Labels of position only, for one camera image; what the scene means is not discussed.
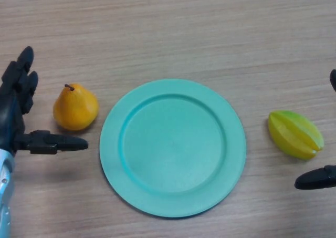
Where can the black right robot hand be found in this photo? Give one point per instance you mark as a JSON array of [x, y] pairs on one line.
[[317, 178]]

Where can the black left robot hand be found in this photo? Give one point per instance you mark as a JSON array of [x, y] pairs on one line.
[[15, 104]]

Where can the yellow orange pear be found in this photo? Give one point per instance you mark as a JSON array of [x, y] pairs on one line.
[[76, 108]]

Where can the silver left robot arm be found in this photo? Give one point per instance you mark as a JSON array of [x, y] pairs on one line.
[[4, 185]]

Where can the green round plate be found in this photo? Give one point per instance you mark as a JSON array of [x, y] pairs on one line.
[[173, 148]]

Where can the yellow green starfruit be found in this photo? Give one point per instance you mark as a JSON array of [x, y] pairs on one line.
[[295, 135]]

